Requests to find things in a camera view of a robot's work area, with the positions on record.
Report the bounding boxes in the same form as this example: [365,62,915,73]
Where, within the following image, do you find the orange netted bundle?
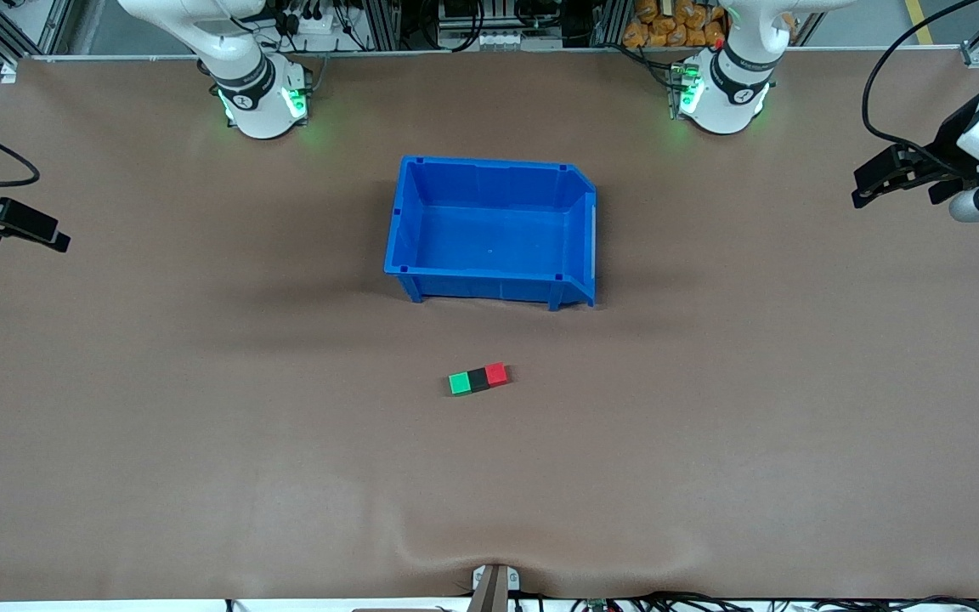
[623,0,727,49]

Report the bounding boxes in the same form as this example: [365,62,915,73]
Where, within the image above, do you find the brown table mat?
[0,47,979,603]

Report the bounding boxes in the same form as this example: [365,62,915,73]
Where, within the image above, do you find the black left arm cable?
[861,0,979,162]

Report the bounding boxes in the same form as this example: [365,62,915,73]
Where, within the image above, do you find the blue plastic storage bin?
[383,155,598,312]

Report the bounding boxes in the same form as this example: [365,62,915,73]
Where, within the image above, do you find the aluminium table edge rail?
[26,47,966,62]

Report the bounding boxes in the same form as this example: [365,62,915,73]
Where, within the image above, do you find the white connector block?
[481,31,561,48]

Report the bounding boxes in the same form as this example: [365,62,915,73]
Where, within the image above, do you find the aluminium camera mount post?
[468,563,521,612]

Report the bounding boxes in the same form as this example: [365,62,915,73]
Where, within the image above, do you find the white power strip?
[281,7,348,39]

